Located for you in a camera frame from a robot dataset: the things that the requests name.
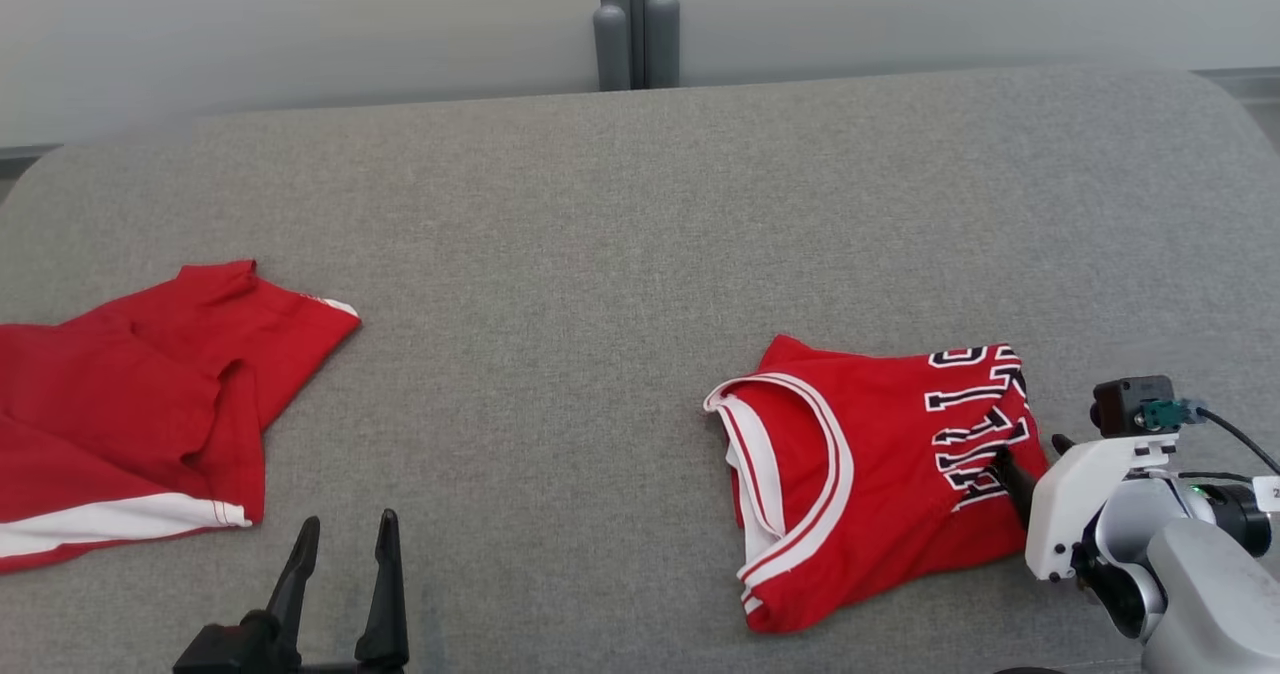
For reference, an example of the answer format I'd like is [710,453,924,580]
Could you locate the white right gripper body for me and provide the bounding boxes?
[1024,432,1183,583]

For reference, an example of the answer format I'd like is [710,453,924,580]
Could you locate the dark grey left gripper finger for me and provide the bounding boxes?
[262,516,323,670]
[355,509,411,670]

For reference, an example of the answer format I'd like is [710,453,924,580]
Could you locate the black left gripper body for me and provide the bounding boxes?
[172,609,411,674]

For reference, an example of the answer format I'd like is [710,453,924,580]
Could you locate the red basketball jersey white trim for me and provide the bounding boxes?
[703,334,1051,635]

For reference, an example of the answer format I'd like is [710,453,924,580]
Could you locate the red shorts with white stripe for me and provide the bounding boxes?
[0,260,362,575]

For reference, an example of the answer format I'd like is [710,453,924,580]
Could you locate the grey fabric sofa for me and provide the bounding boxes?
[0,66,1280,674]

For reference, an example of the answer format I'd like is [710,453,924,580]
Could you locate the black cable with teal plug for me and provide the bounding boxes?
[1140,399,1280,485]

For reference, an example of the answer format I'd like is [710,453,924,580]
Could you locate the grey partition post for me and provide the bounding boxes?
[593,0,682,92]

